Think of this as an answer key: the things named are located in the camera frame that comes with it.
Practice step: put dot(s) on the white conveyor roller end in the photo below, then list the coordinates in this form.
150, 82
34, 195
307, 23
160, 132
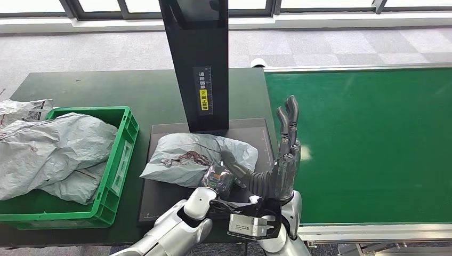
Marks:
258, 62

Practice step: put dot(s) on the dark window frame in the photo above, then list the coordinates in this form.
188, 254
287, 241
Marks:
72, 13

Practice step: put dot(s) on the aluminium conveyor frame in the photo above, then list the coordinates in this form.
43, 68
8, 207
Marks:
388, 231

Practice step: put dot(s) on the grey poly parcel red blotch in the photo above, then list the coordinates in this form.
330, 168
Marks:
183, 152

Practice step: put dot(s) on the plain grey poly parcel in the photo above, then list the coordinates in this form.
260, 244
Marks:
46, 148

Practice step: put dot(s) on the white poly parcel barcode label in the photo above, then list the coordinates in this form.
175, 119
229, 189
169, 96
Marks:
17, 107

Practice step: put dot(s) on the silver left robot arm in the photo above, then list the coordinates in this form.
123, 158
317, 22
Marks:
176, 229

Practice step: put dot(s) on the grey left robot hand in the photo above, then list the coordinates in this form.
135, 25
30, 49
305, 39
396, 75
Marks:
219, 180

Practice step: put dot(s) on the black inbound scanner machine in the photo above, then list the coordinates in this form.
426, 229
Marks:
204, 53

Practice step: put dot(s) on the green plastic crate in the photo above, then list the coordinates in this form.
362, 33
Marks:
122, 148

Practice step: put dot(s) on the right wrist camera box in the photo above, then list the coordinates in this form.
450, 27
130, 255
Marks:
249, 226

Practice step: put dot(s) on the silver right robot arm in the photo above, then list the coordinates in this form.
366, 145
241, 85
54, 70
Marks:
293, 219

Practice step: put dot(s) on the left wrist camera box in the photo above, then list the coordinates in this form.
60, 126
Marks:
229, 205

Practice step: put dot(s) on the yellow black scanner label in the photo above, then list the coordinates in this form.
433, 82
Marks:
203, 99

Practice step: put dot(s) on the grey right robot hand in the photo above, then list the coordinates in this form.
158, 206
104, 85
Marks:
279, 176

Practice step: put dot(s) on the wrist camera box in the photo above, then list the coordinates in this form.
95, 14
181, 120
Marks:
249, 226
229, 205

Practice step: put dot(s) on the green conveyor belt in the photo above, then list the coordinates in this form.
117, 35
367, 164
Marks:
370, 141

